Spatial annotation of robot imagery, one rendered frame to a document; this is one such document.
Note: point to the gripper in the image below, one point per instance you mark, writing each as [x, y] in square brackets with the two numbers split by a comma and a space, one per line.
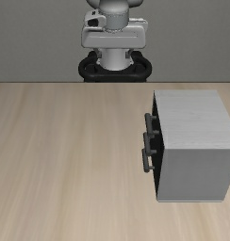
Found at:
[113, 39]

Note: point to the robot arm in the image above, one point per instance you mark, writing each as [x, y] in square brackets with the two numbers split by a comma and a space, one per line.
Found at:
[115, 61]

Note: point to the grey cabinet with drawers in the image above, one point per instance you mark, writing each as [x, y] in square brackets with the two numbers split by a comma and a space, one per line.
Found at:
[195, 147]

